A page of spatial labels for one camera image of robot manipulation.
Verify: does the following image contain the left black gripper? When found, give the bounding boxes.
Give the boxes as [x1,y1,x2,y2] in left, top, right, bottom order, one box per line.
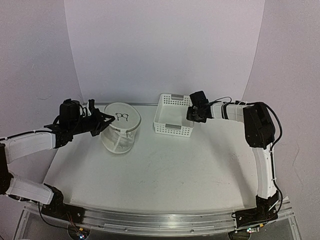
[69,107,115,136]

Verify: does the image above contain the white mesh laundry bag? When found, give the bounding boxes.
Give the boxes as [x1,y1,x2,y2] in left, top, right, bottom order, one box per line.
[101,102,142,154]

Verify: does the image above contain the white perforated plastic basket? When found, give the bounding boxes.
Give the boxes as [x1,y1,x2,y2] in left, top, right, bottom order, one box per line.
[153,93,194,138]

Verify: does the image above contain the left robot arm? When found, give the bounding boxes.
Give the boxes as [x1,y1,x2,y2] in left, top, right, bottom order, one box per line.
[0,99,115,224]

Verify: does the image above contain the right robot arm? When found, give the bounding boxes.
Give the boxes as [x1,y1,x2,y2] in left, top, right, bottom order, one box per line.
[186,91,283,229]

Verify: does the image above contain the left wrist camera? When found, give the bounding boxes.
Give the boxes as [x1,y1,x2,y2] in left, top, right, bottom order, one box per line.
[82,99,100,119]

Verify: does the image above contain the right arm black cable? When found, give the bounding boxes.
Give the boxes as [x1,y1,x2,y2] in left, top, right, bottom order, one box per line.
[209,96,285,201]

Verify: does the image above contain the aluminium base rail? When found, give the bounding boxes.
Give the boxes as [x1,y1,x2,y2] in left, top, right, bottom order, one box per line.
[13,198,301,240]

